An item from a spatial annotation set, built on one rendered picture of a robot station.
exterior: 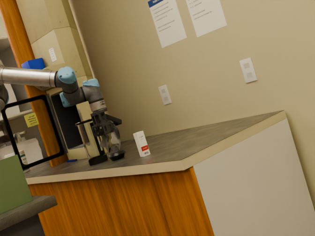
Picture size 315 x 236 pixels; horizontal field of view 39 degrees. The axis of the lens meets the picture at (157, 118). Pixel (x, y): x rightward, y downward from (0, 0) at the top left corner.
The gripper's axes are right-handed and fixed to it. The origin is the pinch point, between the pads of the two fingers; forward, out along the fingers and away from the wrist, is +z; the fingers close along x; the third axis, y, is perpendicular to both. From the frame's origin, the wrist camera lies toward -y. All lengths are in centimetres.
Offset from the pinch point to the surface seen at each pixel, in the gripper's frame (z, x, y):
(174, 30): -49, 22, -52
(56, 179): 8.0, -39.8, 6.3
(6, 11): -96, -74, -28
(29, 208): 6, 6, 62
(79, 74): -43, -35, -31
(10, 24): -87, -74, -28
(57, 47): -61, -39, -24
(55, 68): -50, -39, -17
